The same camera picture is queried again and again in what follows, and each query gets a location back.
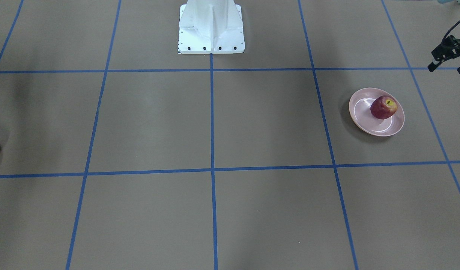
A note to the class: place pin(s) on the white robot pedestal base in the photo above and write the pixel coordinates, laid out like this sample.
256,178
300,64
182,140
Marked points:
211,27

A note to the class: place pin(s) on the pink plate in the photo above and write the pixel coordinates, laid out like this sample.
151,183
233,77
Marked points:
360,111

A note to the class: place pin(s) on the red apple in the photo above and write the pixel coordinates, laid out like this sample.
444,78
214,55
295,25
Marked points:
384,107

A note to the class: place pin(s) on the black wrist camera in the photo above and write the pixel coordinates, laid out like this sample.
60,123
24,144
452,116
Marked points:
448,49

